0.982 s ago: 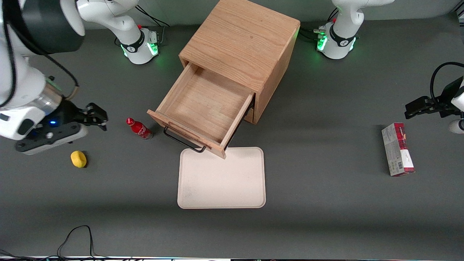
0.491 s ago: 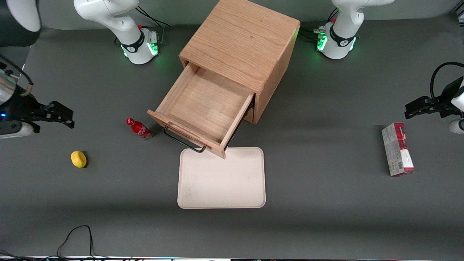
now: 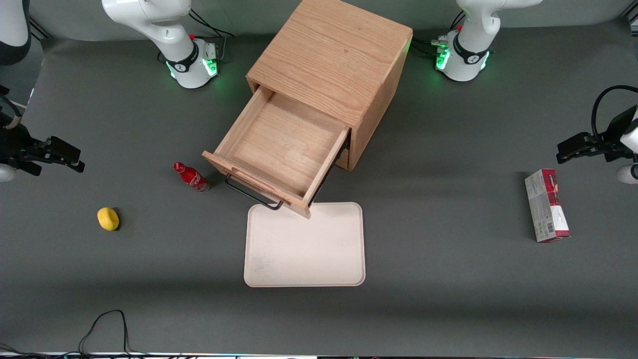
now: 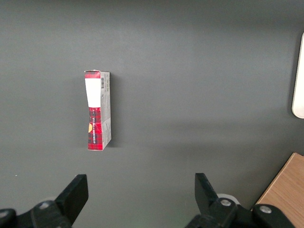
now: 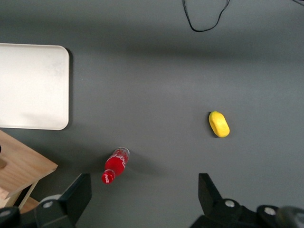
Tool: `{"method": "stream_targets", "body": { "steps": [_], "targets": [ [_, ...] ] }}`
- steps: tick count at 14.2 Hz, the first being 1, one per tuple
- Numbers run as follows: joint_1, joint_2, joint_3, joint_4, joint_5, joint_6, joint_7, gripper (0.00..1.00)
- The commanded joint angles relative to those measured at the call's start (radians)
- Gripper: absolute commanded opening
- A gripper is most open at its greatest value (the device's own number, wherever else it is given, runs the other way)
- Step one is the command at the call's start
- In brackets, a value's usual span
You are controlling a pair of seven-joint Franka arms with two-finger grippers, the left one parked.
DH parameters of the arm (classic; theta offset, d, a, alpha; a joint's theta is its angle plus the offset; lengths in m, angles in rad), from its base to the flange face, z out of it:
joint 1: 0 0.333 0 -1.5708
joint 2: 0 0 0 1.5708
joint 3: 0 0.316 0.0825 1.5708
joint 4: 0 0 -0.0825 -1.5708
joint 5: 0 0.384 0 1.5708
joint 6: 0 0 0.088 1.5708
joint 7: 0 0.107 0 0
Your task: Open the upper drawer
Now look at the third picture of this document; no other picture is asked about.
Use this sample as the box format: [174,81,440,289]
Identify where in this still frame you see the black base cables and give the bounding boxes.
[188,7,235,63]
[412,11,467,56]

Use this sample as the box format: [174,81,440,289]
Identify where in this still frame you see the black right base cables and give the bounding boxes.
[188,7,235,63]

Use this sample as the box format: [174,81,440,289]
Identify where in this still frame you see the beige rectangular tray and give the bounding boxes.
[243,202,366,288]

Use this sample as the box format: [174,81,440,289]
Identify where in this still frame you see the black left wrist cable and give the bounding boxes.
[591,85,638,141]

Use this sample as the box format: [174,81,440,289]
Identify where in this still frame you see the black frame rail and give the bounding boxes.
[29,15,53,41]

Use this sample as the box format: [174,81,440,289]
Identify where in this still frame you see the grey and red carton box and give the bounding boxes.
[524,169,571,243]

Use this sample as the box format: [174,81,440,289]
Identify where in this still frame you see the dark grey table mat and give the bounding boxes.
[0,20,638,356]

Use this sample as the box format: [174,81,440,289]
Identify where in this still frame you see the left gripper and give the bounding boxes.
[557,106,638,165]

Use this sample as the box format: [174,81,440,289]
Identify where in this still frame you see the black left base cables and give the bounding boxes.
[412,11,467,56]

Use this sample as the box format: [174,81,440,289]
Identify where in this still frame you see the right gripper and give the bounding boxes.
[0,125,86,176]

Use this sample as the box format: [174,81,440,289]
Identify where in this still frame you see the wooden drawer cabinet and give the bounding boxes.
[246,0,414,172]

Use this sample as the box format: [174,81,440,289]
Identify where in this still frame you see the red cola bottle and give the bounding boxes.
[173,162,210,193]

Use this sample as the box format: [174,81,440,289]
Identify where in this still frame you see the looped black floor cable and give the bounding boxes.
[78,310,133,356]

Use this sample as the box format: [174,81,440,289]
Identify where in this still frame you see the yellow lemon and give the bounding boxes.
[97,207,120,231]

